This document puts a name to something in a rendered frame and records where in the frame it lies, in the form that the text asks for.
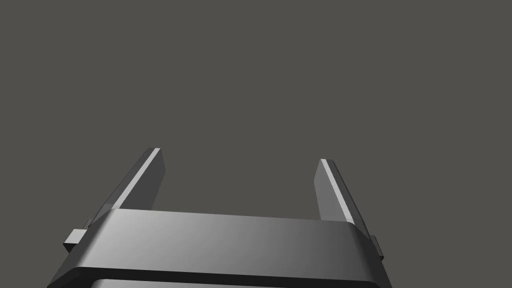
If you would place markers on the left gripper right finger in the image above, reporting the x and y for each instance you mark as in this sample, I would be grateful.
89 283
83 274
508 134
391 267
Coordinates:
335 196

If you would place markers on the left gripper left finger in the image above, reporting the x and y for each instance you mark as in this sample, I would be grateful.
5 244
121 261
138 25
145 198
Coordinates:
140 184

